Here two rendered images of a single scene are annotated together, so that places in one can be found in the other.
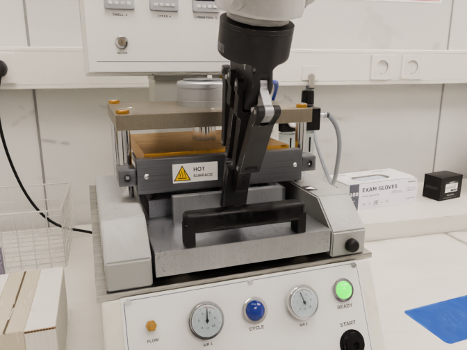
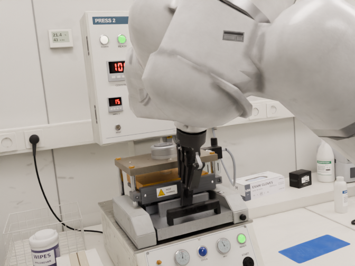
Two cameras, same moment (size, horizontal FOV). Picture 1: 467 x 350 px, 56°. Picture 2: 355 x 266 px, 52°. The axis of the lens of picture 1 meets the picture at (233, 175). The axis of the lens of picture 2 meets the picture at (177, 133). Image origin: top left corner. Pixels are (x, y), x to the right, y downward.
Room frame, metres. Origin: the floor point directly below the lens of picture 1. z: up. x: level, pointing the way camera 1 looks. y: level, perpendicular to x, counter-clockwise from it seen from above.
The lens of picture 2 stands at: (-0.44, 0.07, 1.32)
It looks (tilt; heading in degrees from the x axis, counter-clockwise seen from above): 8 degrees down; 356
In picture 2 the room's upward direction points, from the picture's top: 5 degrees counter-clockwise
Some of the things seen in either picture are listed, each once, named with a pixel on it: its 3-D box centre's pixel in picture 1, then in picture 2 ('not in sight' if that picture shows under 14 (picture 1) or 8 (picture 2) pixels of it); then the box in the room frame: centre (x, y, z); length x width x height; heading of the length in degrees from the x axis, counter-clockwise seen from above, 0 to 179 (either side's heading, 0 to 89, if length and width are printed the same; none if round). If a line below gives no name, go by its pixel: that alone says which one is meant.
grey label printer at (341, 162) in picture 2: not in sight; (347, 159); (1.28, -0.88, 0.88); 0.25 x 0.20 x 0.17; 9
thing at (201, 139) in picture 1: (209, 133); (168, 170); (0.66, 0.04, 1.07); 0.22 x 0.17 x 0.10; 109
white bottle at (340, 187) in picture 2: not in sight; (340, 194); (0.95, -0.66, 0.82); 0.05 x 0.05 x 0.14
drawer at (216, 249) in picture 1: (213, 202); (174, 204); (0.61, 0.03, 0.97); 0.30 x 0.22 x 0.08; 19
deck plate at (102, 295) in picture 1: (200, 213); (166, 210); (0.69, 0.06, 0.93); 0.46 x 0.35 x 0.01; 19
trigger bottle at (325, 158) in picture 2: not in sight; (325, 155); (1.24, -0.74, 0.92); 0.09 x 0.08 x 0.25; 139
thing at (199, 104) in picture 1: (210, 119); (167, 162); (0.70, 0.04, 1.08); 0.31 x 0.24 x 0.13; 109
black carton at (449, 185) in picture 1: (442, 185); (300, 178); (1.21, -0.60, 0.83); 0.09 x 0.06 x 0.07; 117
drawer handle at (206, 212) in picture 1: (245, 221); (194, 211); (0.48, -0.01, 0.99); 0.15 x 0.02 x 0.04; 109
